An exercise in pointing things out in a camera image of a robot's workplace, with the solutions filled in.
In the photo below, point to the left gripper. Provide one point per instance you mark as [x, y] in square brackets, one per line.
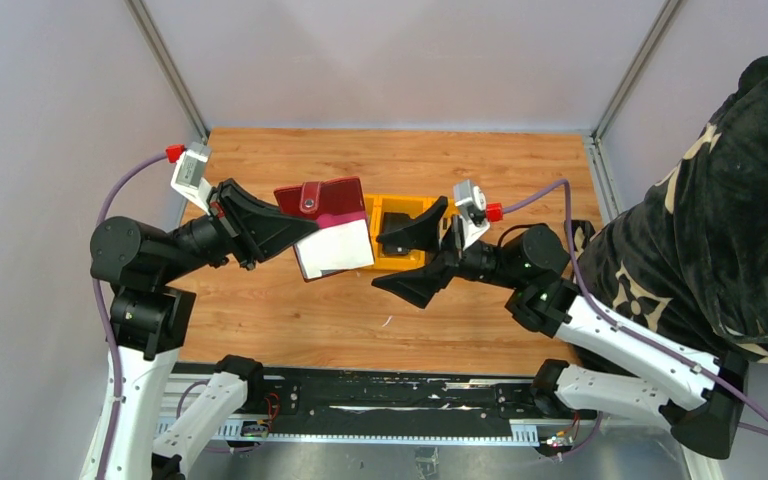
[253, 226]

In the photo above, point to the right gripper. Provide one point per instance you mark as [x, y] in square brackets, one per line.
[419, 286]

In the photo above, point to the red leather card holder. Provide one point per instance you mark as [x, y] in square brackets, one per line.
[342, 241]

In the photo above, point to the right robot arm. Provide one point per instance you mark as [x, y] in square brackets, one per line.
[693, 395]

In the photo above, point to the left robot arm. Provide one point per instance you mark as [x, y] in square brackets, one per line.
[146, 324]

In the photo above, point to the black card holder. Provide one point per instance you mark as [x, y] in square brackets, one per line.
[392, 221]

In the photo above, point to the middle yellow bin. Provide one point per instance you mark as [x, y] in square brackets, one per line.
[377, 206]

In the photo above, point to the person in black fleece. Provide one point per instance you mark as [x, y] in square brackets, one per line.
[690, 261]

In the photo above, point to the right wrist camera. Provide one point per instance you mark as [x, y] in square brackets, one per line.
[471, 221]

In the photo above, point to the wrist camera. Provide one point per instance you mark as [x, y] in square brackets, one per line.
[189, 179]
[471, 221]

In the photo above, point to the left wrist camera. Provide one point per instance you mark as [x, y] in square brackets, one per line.
[189, 179]

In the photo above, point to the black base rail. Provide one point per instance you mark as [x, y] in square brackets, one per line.
[368, 403]

